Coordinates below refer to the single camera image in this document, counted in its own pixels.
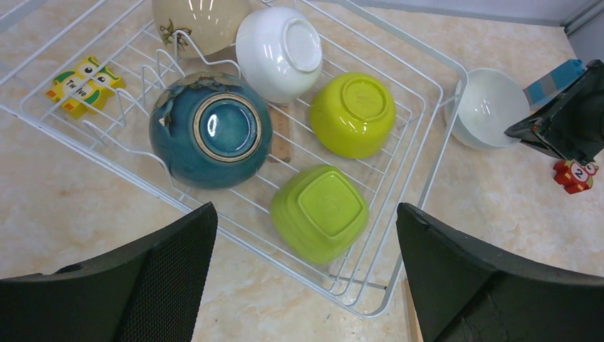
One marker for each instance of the red owl toy block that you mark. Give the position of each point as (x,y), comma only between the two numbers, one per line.
(573,176)

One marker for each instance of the blue toy block vehicle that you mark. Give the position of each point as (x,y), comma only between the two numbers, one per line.
(546,88)

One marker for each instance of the square lime green bowl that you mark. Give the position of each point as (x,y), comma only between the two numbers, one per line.
(319,213)

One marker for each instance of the round lime green bowl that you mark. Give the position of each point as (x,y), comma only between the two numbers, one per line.
(352,115)

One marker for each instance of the white ceramic bowl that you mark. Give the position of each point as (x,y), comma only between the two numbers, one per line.
(279,53)

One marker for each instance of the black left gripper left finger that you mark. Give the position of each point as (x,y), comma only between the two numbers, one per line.
(147,290)

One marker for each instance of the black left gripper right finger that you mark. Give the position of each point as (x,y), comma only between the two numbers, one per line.
(465,289)

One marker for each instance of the white wire dish rack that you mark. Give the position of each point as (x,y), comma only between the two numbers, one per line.
(40,39)

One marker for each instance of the light wooden block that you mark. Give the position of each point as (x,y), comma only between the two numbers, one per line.
(413,326)

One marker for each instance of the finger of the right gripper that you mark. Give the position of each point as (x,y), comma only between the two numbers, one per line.
(569,127)

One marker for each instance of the teal ceramic bowl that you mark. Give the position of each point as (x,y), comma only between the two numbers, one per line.
(211,130)

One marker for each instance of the yellow owl toy block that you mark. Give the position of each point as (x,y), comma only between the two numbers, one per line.
(84,87)

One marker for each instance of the wooden block under rack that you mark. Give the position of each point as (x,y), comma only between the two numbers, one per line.
(280,148)

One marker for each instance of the white bowl with blue rim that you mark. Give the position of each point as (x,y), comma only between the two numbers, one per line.
(490,104)

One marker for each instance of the beige ceramic bowl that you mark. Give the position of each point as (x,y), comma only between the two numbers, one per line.
(196,28)

